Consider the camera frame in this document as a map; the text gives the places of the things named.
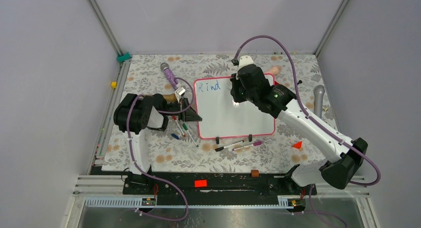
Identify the red tape label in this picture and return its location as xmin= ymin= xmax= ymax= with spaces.
xmin=194 ymin=179 xmax=208 ymax=188

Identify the floral patterned mat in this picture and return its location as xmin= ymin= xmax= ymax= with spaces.
xmin=122 ymin=54 xmax=324 ymax=173

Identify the pink framed whiteboard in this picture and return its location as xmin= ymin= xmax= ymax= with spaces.
xmin=194 ymin=76 xmax=276 ymax=139

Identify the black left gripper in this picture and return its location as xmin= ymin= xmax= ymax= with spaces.
xmin=162 ymin=98 xmax=202 ymax=122

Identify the yellow small cube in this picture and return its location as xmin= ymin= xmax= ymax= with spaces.
xmin=111 ymin=81 xmax=117 ymax=89

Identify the green corner clamp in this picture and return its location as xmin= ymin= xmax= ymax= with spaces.
xmin=117 ymin=52 xmax=132 ymax=63

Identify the black capped marker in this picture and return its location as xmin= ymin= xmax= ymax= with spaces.
xmin=214 ymin=140 xmax=244 ymax=152

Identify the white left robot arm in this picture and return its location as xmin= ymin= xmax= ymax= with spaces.
xmin=113 ymin=93 xmax=202 ymax=194

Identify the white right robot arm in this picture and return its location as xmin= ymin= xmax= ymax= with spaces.
xmin=229 ymin=64 xmax=368 ymax=194

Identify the red capped marker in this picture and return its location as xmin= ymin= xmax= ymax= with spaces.
xmin=172 ymin=115 xmax=186 ymax=138

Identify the purple glitter microphone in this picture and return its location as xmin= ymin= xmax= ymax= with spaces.
xmin=160 ymin=63 xmax=179 ymax=90

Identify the silver toy microphone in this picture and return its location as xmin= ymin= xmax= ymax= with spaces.
xmin=313 ymin=85 xmax=325 ymax=118

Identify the green capped marker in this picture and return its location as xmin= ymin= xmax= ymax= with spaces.
xmin=182 ymin=123 xmax=199 ymax=148

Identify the orange triangle block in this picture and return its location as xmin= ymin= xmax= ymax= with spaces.
xmin=292 ymin=141 xmax=303 ymax=150

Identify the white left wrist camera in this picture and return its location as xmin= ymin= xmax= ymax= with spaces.
xmin=174 ymin=86 xmax=186 ymax=102

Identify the brown small block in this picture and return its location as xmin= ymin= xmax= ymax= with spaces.
xmin=250 ymin=169 xmax=260 ymax=178

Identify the purple capped marker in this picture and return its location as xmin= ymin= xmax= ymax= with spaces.
xmin=232 ymin=141 xmax=263 ymax=151

